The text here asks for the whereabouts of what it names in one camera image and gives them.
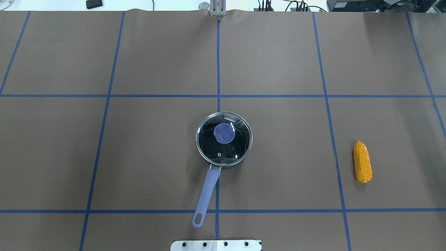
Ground glass pot lid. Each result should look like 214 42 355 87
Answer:
195 112 253 169

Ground yellow corn cob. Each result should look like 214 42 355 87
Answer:
353 141 373 184

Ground dark blue saucepan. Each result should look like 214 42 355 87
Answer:
192 112 253 228

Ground black power strip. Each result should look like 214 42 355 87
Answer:
254 0 309 12

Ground small black box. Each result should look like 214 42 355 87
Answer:
85 0 103 9

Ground aluminium camera post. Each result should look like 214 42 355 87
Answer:
209 0 227 16

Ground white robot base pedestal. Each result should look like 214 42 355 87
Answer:
170 239 263 251

